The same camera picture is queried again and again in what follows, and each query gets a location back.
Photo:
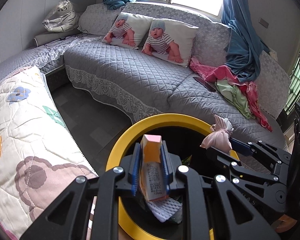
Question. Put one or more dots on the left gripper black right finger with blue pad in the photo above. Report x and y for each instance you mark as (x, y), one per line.
(203, 213)

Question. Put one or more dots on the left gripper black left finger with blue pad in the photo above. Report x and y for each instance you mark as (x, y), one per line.
(88, 208)

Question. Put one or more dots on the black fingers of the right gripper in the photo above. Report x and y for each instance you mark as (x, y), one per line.
(237, 146)

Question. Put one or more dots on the pink tissue wad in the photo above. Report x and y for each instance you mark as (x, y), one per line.
(220, 135)

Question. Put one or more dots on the pink small carton box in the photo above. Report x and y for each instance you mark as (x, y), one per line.
(151, 181)

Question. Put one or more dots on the yellow rimmed trash bin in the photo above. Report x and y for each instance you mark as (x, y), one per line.
(183, 131)

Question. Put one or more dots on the person's right hand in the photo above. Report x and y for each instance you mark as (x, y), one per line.
(284, 223)

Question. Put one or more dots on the pink green blanket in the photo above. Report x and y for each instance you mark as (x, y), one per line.
(242, 95)

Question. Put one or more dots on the cartoon quilted bed cover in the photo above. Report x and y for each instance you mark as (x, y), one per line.
(38, 156)

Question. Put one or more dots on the black phone on sofa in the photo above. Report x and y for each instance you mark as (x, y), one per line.
(204, 83)

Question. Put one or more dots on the blue curtain right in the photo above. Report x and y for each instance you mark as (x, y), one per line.
(245, 46)

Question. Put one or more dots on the grey quilted sofa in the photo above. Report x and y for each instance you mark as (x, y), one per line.
(142, 85)

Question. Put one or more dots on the baby print pillow right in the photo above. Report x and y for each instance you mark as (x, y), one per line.
(170, 40)

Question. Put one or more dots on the baby print pillow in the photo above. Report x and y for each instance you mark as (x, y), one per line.
(128, 30)
(170, 40)

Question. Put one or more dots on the baby print pillow left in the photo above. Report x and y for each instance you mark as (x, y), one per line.
(128, 30)

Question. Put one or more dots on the grey bolster pillow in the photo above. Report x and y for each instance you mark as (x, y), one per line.
(47, 37)

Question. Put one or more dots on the tiger plush in plastic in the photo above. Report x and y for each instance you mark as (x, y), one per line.
(61, 18)

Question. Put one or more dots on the grey patterned cushion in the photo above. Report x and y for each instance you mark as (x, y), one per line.
(97, 19)

